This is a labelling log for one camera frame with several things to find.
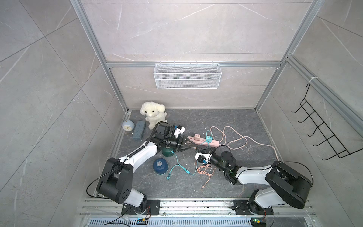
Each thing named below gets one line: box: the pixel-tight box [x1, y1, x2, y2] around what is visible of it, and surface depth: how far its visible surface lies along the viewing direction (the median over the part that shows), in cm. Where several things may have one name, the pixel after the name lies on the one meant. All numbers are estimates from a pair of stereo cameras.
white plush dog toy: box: [139, 101, 167, 130], surface depth 98 cm
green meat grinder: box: [161, 147, 174, 158], surface depth 85 cm
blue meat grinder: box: [152, 157, 169, 176], surface depth 80 cm
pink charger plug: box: [193, 133, 201, 141], surface depth 97 cm
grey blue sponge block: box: [132, 121, 146, 141], surface depth 106 cm
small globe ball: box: [121, 119, 136, 132], surface depth 103 cm
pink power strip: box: [186, 136, 223, 148], surface depth 98 cm
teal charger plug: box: [206, 135, 213, 143], surface depth 96 cm
